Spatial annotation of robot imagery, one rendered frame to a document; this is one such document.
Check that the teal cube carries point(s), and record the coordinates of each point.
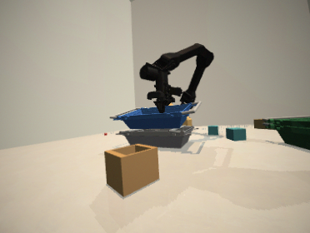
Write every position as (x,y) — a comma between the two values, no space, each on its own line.
(212,130)
(236,134)

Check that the brown cardboard box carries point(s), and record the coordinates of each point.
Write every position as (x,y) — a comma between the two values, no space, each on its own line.
(131,168)

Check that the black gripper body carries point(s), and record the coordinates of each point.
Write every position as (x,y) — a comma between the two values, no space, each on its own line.
(159,93)

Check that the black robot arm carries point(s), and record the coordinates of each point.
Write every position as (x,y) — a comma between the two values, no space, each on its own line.
(159,70)

